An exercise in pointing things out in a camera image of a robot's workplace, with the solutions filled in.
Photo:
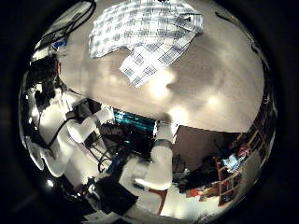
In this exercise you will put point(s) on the blue white plaid cloth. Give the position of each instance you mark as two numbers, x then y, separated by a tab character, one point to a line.
140	31

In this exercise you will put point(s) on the teal lit screen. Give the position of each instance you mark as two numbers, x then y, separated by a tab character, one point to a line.
134	119

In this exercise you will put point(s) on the black equipment case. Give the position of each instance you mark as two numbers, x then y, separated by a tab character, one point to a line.
115	194

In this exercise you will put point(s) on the red curved strip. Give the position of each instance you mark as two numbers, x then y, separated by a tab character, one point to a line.
162	199

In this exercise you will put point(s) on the small red container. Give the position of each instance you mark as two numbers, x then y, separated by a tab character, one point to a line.
193	193

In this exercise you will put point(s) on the wooden cubby shelf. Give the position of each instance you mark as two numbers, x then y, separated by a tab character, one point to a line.
222	177

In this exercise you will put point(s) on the light blue bag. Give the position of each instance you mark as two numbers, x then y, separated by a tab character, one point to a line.
232	161

